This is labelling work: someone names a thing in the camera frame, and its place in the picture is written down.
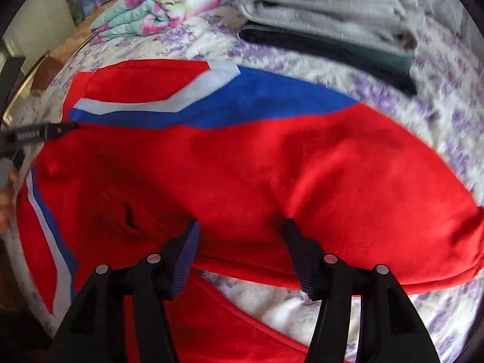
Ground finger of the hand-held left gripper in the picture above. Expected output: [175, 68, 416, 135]
[0, 122, 81, 145]

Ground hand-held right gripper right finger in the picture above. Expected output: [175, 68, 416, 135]
[285, 218, 441, 363]

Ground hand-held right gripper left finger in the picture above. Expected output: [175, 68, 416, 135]
[47, 218, 201, 363]

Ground red pants with blue-white stripe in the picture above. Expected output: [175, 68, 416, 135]
[16, 60, 484, 363]

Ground person's left hand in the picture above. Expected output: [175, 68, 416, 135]
[0, 170, 19, 232]

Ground purple floral bedspread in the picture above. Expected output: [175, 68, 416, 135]
[3, 4, 484, 363]

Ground colourful floral folded blanket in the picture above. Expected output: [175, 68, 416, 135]
[89, 0, 273, 44]

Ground black folded garment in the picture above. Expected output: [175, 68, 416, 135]
[238, 28, 418, 97]

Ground teal folded garment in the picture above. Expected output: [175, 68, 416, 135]
[242, 23, 414, 77]

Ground grey folded garment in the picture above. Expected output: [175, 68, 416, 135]
[237, 0, 466, 53]

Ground wooden bed frame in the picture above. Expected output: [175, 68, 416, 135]
[0, 3, 116, 131]

